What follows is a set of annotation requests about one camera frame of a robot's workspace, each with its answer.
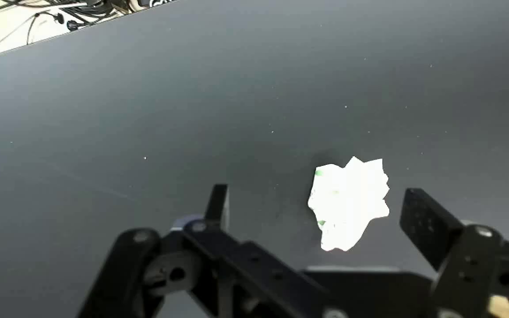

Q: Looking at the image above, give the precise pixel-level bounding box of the white cloth with green leaves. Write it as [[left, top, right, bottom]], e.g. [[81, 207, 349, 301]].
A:
[[305, 154, 392, 255]]

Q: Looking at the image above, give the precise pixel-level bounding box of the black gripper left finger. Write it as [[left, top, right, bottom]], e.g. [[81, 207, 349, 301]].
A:
[[75, 182, 349, 318]]

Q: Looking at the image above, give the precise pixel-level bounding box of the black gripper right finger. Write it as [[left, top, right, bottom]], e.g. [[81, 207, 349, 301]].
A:
[[397, 188, 509, 318]]

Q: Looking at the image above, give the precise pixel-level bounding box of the black cable bundle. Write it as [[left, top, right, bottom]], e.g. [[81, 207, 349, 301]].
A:
[[0, 0, 176, 50]]

